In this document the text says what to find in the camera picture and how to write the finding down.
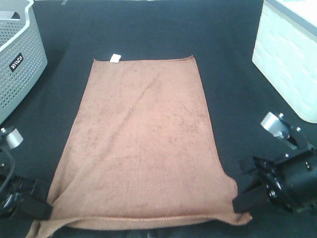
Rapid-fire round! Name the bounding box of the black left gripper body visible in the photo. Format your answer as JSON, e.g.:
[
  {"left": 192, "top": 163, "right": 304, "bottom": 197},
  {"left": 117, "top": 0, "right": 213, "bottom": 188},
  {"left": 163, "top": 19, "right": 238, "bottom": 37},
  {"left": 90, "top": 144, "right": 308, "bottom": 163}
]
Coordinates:
[{"left": 0, "top": 176, "right": 31, "bottom": 218}]

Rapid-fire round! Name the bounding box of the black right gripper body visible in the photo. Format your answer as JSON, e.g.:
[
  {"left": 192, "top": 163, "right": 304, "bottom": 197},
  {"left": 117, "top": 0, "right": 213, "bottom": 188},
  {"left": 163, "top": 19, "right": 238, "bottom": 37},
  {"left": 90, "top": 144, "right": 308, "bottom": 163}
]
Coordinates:
[{"left": 255, "top": 146, "right": 317, "bottom": 213}]

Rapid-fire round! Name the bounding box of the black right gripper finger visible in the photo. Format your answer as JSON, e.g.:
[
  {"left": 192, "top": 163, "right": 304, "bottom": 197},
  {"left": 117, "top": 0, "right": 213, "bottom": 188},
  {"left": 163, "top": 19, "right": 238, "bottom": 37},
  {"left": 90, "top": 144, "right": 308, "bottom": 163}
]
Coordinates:
[
  {"left": 239, "top": 156, "right": 263, "bottom": 179},
  {"left": 232, "top": 180, "right": 268, "bottom": 213}
]

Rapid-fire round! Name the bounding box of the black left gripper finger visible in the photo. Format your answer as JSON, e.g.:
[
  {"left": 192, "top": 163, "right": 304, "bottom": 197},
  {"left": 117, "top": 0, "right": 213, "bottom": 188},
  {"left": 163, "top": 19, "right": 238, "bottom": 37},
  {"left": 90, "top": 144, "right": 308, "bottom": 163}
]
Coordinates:
[
  {"left": 14, "top": 196, "right": 53, "bottom": 220},
  {"left": 23, "top": 179, "right": 50, "bottom": 206}
]

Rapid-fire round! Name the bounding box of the brown microfiber towel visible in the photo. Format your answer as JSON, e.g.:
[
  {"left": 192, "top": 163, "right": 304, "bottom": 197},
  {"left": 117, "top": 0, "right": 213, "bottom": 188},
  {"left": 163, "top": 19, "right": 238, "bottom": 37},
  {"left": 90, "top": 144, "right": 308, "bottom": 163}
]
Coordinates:
[{"left": 28, "top": 56, "right": 252, "bottom": 238}]

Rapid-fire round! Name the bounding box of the white woven-pattern plastic bin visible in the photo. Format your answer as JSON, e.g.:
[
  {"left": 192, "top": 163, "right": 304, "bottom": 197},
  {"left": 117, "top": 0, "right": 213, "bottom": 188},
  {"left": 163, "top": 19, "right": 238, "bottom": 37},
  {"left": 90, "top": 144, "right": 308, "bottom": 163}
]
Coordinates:
[{"left": 252, "top": 0, "right": 317, "bottom": 123}]

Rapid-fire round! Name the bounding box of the grey perforated plastic basket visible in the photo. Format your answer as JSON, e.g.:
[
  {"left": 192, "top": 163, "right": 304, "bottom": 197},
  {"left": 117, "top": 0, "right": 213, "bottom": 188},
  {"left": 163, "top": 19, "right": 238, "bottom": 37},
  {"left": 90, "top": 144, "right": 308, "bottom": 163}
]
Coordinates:
[{"left": 0, "top": 0, "right": 48, "bottom": 122}]

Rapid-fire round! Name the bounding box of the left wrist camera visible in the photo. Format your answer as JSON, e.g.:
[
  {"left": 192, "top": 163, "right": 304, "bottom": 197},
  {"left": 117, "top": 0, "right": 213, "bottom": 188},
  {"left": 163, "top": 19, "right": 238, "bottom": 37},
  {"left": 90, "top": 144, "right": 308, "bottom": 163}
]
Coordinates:
[{"left": 0, "top": 126, "right": 23, "bottom": 150}]

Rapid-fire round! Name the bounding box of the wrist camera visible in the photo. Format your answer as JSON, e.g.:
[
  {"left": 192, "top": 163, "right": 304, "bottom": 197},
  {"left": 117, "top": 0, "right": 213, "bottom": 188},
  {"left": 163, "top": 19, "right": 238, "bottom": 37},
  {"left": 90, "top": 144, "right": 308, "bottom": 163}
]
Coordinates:
[
  {"left": 261, "top": 112, "right": 316, "bottom": 150},
  {"left": 0, "top": 126, "right": 23, "bottom": 150}
]

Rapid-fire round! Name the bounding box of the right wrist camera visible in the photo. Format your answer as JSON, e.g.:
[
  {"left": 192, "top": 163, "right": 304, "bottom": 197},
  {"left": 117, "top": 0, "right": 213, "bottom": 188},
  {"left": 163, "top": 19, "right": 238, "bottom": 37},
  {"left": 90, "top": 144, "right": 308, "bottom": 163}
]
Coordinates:
[{"left": 261, "top": 112, "right": 316, "bottom": 150}]

